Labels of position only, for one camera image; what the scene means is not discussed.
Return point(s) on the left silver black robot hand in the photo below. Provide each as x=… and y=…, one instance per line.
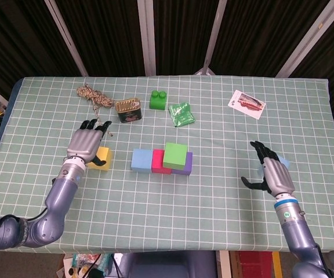
x=84, y=143

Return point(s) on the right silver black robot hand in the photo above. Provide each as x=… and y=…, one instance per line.
x=278, y=179

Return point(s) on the light blue foam cube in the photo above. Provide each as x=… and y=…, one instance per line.
x=141, y=160
x=284, y=162

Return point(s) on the yellow foam cube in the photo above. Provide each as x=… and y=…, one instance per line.
x=104, y=156

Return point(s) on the pink foam cube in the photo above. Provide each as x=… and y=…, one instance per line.
x=156, y=162

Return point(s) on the purple foam cube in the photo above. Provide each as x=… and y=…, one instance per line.
x=188, y=168

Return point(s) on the green foam cube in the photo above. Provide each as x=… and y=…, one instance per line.
x=175, y=155

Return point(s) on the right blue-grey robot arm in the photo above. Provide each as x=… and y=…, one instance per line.
x=296, y=234

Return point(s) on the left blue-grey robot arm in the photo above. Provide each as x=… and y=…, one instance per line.
x=59, y=199

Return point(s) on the dark green luncheon meat can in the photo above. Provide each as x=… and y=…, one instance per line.
x=127, y=108

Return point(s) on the white picture card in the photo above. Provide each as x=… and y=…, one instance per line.
x=246, y=102

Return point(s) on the green toy building brick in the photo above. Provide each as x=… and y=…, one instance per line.
x=157, y=102

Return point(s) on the red cardboard box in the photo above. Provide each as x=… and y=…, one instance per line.
x=254, y=265

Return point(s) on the white table leg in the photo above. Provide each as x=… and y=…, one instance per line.
x=225, y=265

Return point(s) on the green foil packet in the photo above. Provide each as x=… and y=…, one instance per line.
x=181, y=116

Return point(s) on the green checked tablecloth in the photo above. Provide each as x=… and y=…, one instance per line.
x=167, y=217

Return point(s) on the teal printed plastic bag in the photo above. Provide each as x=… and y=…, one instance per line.
x=91, y=259

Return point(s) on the blue-grey robot torso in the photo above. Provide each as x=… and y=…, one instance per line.
x=170, y=266

